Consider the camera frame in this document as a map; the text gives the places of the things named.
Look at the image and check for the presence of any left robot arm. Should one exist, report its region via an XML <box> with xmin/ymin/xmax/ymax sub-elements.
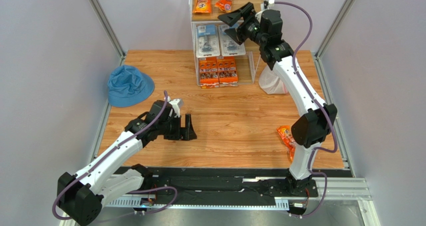
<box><xmin>52</xmin><ymin>96</ymin><xmax>197</xmax><ymax>226</ymax></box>

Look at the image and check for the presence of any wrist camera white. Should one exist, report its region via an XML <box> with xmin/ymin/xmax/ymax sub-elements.
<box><xmin>167</xmin><ymin>97</ymin><xmax>184</xmax><ymax>118</ymax></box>
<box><xmin>263</xmin><ymin>0</ymin><xmax>275</xmax><ymax>10</ymax></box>

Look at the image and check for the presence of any blue bucket hat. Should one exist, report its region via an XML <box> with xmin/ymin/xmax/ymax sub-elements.
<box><xmin>107</xmin><ymin>65</ymin><xmax>155</xmax><ymax>108</ymax></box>

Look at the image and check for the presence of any orange razor box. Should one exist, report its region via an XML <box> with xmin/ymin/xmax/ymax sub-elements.
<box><xmin>216</xmin><ymin>56</ymin><xmax>239</xmax><ymax>85</ymax></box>
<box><xmin>198</xmin><ymin>57</ymin><xmax>220</xmax><ymax>89</ymax></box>

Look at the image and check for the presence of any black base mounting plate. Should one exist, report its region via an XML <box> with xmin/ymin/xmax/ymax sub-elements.
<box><xmin>116</xmin><ymin>167</ymin><xmax>320</xmax><ymax>207</ymax></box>

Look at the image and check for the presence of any white mesh laundry bag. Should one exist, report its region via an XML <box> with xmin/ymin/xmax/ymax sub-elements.
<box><xmin>258</xmin><ymin>66</ymin><xmax>288</xmax><ymax>94</ymax></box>

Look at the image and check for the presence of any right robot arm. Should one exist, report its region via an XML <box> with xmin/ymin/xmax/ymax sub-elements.
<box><xmin>218</xmin><ymin>0</ymin><xmax>338</xmax><ymax>195</ymax></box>

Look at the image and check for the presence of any white Gillette razor pack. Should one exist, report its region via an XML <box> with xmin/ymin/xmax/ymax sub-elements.
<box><xmin>218</xmin><ymin>24</ymin><xmax>246</xmax><ymax>57</ymax></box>

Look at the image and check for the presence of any aluminium rail frame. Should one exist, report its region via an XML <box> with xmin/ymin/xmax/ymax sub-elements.
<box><xmin>59</xmin><ymin>172</ymin><xmax>374</xmax><ymax>226</ymax></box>

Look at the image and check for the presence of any blue card razor blister pack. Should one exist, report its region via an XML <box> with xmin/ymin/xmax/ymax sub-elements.
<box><xmin>195</xmin><ymin>24</ymin><xmax>221</xmax><ymax>58</ymax></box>

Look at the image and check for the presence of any white wire shelf rack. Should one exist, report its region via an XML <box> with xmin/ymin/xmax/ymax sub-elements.
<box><xmin>189</xmin><ymin>0</ymin><xmax>269</xmax><ymax>88</ymax></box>

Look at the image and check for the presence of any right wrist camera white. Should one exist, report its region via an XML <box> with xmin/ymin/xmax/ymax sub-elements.
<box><xmin>263</xmin><ymin>0</ymin><xmax>275</xmax><ymax>10</ymax></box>

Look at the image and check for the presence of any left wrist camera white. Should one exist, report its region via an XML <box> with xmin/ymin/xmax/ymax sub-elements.
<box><xmin>167</xmin><ymin>97</ymin><xmax>184</xmax><ymax>118</ymax></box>

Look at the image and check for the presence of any orange razor bag on shelf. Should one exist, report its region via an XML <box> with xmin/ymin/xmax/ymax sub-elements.
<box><xmin>192</xmin><ymin>0</ymin><xmax>212</xmax><ymax>14</ymax></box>

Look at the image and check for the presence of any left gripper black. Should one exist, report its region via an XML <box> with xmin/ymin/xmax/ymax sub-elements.
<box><xmin>158</xmin><ymin>114</ymin><xmax>197</xmax><ymax>141</ymax></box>

